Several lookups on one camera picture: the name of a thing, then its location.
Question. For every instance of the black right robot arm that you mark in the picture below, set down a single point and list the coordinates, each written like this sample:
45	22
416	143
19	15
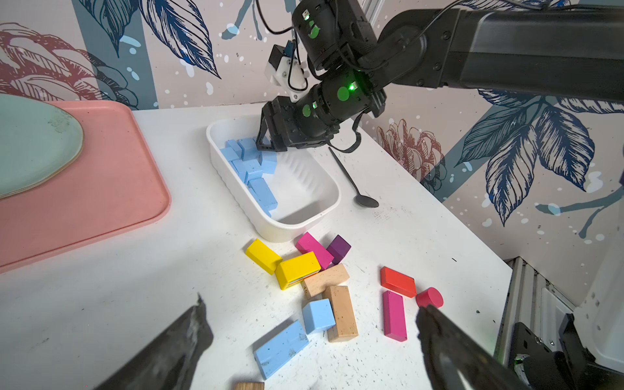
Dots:
571	51

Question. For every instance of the magenta rectangular block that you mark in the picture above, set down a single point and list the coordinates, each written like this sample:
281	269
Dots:
308	244

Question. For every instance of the white rectangular plastic bin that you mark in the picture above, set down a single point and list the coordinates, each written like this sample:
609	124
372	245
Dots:
305	192

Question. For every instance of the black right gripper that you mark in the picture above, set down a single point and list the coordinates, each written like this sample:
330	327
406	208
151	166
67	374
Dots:
314	120

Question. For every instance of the yellow striped block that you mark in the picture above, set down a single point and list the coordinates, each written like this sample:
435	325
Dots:
295	270

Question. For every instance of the blue rectangular block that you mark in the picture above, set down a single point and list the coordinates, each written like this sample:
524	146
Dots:
263	195

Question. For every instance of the pink cylinder block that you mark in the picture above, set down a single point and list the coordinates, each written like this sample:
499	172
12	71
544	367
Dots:
430	297

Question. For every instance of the red block right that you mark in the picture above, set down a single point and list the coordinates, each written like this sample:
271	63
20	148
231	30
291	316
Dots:
397	282

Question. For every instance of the small yellow block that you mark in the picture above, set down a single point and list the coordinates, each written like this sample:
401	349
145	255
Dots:
263	256

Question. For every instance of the green floral plate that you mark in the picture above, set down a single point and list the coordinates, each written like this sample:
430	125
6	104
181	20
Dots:
38	141

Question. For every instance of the purple cube block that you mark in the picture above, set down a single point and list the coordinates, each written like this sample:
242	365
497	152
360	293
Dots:
338	249

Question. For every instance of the pale wood block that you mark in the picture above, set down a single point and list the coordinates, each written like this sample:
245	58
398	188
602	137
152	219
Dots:
316	284

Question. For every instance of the blue cube block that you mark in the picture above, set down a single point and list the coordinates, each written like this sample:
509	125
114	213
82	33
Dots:
268	162
244	149
229	154
318	316

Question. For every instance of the long blue block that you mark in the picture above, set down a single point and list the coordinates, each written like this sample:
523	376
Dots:
281	349

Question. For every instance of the thin blue block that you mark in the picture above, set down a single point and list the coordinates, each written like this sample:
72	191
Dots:
247	170

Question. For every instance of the natural wood block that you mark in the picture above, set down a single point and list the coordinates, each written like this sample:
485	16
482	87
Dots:
346	327

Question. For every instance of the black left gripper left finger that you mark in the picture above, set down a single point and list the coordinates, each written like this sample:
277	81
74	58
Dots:
170	360

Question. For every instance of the brown wood block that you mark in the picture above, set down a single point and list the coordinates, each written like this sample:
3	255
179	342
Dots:
249	386

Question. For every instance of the pink plastic tray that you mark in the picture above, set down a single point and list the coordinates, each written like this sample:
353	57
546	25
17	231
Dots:
113	187

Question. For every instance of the aluminium mounting rail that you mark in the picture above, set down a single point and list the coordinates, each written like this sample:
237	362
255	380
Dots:
535	309

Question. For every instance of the black spoon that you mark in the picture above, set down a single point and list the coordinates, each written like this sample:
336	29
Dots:
360	199

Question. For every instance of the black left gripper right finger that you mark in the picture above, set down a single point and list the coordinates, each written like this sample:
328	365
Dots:
454	361

